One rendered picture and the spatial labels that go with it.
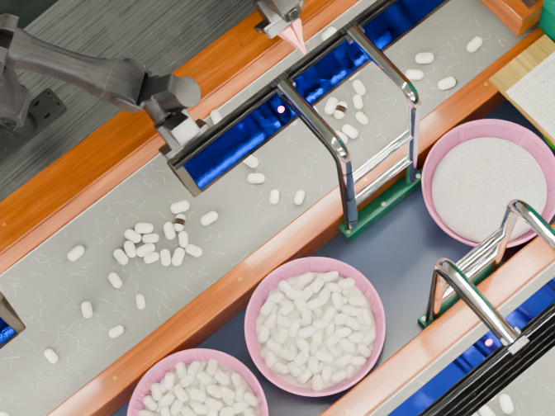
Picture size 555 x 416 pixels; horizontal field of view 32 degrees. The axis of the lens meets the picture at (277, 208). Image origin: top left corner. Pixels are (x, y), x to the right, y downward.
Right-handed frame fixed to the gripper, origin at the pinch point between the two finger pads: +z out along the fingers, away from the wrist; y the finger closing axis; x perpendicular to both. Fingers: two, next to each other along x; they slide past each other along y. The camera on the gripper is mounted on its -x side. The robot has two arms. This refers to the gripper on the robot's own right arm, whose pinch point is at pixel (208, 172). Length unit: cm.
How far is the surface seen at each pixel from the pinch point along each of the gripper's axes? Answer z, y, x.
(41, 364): 10.6, -48.3, 1.3
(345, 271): 27.8, 8.7, -15.2
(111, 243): 2.2, -23.5, 8.5
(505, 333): 27, 16, -64
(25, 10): -33, -3, 137
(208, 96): -8.5, 10.7, 14.4
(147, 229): 3.1, -16.1, 4.9
